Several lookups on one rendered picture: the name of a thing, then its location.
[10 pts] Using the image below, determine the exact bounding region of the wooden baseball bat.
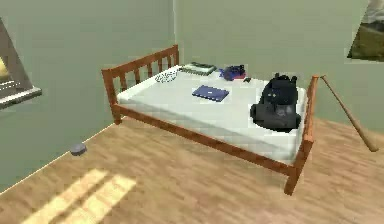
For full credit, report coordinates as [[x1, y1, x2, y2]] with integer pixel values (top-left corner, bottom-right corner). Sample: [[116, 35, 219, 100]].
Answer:
[[319, 74, 380, 153]]

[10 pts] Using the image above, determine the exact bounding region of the black backpack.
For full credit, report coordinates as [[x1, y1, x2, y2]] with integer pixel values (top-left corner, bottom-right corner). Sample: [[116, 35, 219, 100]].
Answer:
[[249, 73, 302, 133]]

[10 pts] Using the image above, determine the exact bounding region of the blue laptop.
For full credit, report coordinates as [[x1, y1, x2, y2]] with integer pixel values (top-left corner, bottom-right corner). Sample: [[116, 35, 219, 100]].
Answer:
[[191, 84, 231, 103]]

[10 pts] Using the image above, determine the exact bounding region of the white patterned cloth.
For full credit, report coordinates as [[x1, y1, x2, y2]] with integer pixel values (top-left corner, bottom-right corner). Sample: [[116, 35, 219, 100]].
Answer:
[[154, 70, 179, 84]]

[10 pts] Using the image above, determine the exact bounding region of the wooden bed with white mattress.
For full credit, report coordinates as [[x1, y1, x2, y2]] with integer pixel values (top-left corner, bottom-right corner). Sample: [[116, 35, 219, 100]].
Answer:
[[101, 44, 320, 197]]

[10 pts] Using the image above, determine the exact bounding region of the window with grey sill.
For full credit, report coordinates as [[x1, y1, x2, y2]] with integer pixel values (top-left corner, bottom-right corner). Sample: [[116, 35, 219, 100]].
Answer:
[[0, 18, 43, 110]]

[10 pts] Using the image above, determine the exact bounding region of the grey round disc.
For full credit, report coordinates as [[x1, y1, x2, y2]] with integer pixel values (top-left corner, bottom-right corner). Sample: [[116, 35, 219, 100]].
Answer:
[[69, 143, 88, 157]]

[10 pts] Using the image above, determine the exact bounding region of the green book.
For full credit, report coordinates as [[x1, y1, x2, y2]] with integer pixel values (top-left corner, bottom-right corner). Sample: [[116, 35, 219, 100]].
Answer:
[[179, 61, 218, 77]]

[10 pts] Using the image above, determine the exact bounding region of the blue and red object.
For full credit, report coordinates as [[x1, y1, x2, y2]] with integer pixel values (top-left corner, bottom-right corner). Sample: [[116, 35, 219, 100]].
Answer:
[[218, 64, 248, 82]]

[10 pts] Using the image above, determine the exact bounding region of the framed landscape picture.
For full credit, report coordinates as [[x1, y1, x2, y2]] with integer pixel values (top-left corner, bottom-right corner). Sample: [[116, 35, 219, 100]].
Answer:
[[346, 0, 384, 63]]

